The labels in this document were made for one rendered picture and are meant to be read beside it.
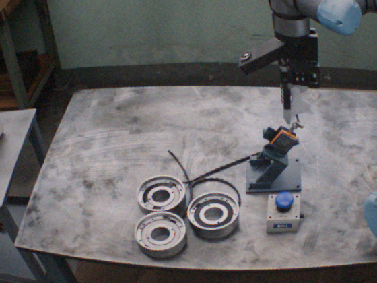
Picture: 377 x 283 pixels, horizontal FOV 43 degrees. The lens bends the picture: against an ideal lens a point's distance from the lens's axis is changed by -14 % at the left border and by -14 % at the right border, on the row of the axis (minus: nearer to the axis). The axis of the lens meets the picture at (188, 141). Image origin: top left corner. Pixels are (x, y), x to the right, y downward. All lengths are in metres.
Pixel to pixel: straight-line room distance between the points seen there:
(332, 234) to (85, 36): 2.08
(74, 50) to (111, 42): 0.24
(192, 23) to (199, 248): 1.76
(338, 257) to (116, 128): 0.69
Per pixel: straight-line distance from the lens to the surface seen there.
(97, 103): 1.52
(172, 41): 2.80
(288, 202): 1.08
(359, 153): 1.30
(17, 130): 1.75
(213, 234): 1.10
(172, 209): 1.14
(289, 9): 0.93
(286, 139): 1.14
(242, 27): 2.70
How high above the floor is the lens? 1.68
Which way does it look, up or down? 41 degrees down
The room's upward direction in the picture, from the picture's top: 8 degrees counter-clockwise
